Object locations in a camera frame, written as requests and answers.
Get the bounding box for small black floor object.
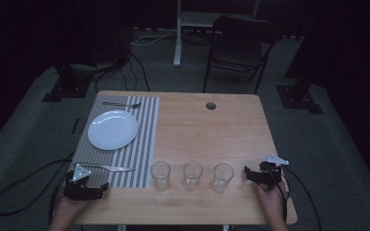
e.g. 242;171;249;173
71;117;80;136

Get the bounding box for black folding chair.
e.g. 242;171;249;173
201;14;281;95

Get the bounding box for white metal table frame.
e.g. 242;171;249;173
172;0;262;68

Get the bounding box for white floor cable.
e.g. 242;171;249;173
129;28;178;47

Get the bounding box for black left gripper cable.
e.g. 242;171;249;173
0;150;76;225

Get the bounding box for person's right hand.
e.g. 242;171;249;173
255;180;291;231

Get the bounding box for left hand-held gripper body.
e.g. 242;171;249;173
63;163;101;202

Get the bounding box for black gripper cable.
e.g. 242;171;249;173
0;150;76;225
278;165;324;231

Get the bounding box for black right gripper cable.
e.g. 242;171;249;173
278;165;324;231

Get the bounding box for black floor cables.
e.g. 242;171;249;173
93;47;151;93

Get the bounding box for silver fork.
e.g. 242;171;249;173
101;101;143;110

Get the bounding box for grey striped placemat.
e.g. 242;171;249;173
68;94;161;189

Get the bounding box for white round plate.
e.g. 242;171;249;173
87;110;140;151

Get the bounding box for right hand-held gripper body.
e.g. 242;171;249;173
257;153;290;193

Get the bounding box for black stand with base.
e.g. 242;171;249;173
275;18;325;116
41;62;94;103

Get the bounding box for person's left hand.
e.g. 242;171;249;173
48;195;89;231

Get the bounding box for silver table knife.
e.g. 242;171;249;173
73;162;137;173

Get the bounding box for clear drinking glass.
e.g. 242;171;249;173
210;163;235;194
149;160;172;193
182;160;204;193

